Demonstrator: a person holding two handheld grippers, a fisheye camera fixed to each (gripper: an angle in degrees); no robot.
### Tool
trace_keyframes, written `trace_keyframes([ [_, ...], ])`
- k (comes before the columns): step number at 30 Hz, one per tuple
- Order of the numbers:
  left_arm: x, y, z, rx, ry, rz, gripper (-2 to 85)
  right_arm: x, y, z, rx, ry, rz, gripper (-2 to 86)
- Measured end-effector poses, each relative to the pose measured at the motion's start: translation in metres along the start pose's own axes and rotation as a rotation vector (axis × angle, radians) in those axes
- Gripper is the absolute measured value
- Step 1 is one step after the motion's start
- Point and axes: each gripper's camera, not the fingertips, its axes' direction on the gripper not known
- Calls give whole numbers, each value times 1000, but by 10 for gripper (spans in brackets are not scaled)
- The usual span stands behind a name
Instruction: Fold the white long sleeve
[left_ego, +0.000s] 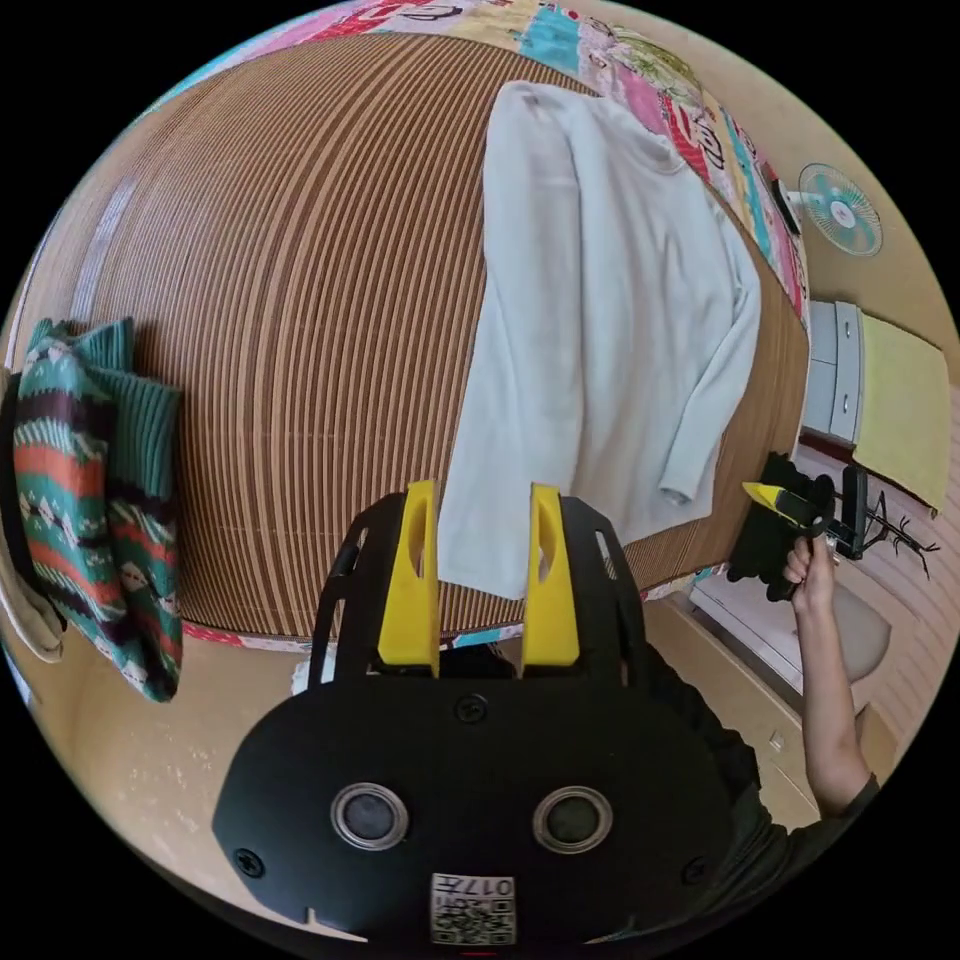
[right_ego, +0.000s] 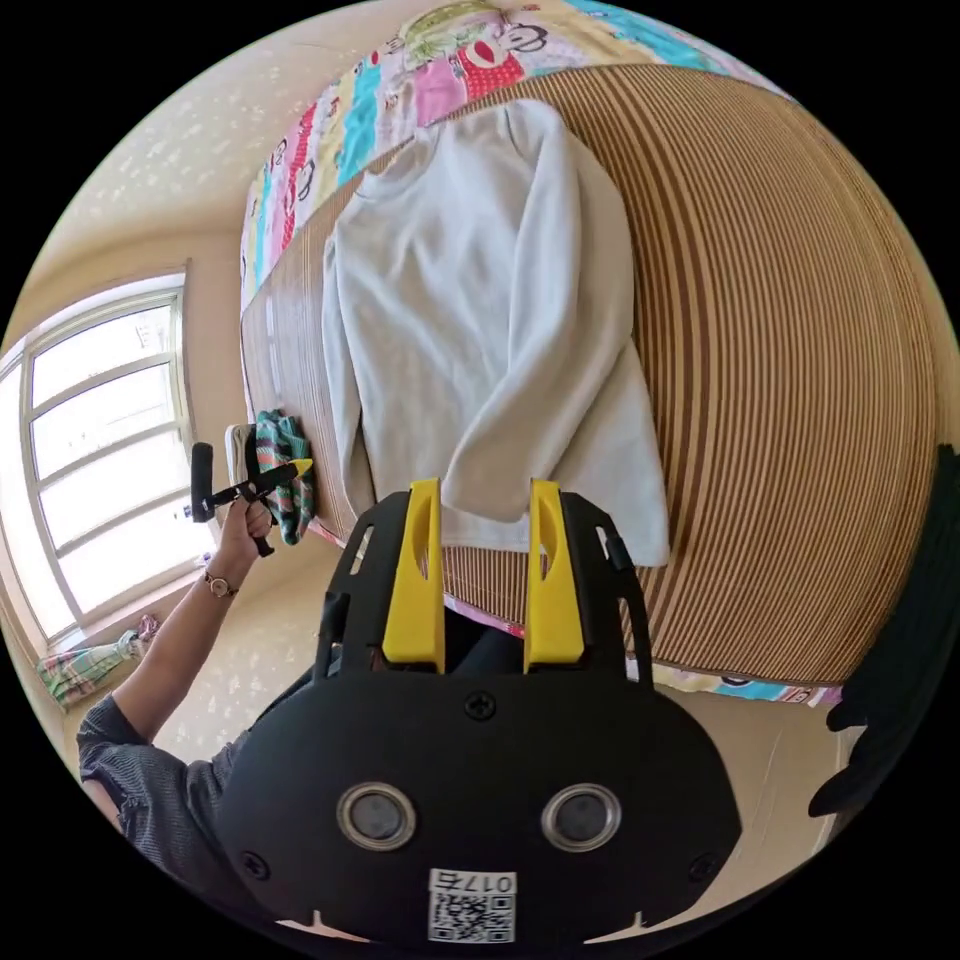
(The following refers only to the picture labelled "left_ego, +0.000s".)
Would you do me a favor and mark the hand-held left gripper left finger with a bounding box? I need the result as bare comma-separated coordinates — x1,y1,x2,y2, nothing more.
377,479,442,670

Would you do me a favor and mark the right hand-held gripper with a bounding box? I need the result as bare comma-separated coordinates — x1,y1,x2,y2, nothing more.
726,452,838,603

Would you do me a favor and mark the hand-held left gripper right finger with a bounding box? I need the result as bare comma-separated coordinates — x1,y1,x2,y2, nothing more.
520,482,581,670

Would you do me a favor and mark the person's right forearm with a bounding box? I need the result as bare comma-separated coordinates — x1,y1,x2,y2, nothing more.
792,593,877,820

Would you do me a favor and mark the white long sleeve shirt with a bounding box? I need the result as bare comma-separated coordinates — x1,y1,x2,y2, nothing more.
437,80,763,601

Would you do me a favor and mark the person's right hand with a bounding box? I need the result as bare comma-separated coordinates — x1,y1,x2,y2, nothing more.
782,535,839,610

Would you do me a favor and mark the white cupboard with yellow cloth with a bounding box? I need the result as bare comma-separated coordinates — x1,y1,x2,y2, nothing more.
803,299,951,515

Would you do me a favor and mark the green electric fan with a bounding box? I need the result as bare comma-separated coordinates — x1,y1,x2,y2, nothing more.
770,162,883,259

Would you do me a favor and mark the person's body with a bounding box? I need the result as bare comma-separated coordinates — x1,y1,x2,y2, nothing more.
643,650,883,948

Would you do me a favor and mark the pile of clothes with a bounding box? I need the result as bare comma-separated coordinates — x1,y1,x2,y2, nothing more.
0,317,186,704

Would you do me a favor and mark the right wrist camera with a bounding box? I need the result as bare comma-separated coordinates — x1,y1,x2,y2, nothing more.
826,464,872,562

